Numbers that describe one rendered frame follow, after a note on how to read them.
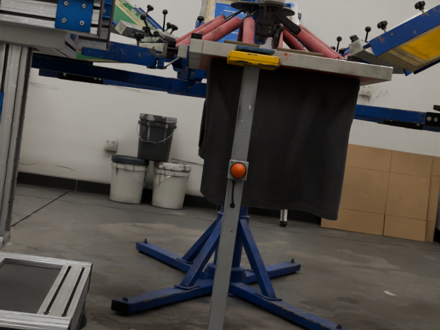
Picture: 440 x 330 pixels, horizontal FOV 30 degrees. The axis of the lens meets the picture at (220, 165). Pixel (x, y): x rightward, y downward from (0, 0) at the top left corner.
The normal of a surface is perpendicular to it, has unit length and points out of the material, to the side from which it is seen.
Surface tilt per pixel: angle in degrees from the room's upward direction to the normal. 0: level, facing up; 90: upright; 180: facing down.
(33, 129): 90
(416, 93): 90
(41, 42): 90
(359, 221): 75
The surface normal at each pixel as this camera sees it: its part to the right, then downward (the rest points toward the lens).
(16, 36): 0.08, 0.07
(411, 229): 0.07, -0.25
